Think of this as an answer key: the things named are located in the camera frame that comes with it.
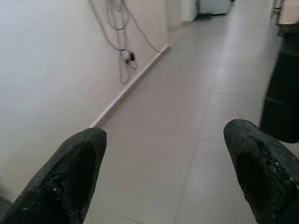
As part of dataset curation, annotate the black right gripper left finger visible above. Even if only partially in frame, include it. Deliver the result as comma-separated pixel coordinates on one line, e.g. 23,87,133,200
0,127,107,224

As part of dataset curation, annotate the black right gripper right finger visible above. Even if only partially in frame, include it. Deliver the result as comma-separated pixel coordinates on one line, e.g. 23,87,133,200
223,119,299,224

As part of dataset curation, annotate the black tablecloth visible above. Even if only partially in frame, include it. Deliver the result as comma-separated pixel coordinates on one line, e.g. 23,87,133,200
259,23,299,144

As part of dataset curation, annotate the dark floor mop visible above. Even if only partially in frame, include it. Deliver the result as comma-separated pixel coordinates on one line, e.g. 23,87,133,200
195,13,214,21

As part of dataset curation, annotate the black power adapter with cable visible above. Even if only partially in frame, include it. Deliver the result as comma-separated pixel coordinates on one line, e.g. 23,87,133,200
88,0,141,85

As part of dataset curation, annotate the long black wall cable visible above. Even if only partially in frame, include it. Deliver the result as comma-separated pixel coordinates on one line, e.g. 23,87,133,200
127,0,164,53

